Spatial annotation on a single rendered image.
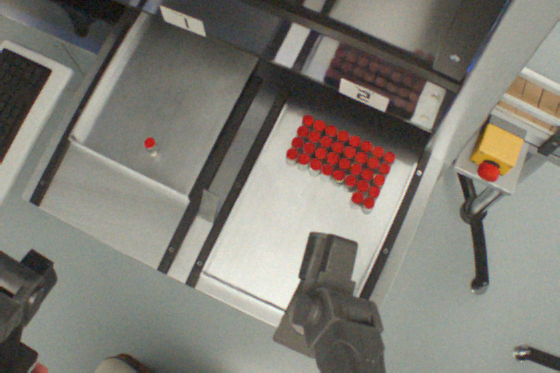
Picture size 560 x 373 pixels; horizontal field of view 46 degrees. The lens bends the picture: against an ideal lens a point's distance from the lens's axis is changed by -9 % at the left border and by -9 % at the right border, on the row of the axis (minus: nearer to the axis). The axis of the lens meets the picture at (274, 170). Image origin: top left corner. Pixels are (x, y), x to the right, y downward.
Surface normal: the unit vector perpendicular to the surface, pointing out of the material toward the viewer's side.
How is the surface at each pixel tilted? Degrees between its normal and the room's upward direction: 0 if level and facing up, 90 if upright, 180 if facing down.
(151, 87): 0
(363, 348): 51
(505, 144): 0
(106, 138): 0
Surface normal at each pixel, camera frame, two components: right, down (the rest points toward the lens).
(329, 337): -0.86, -0.36
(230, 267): -0.02, -0.25
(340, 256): 0.41, -0.18
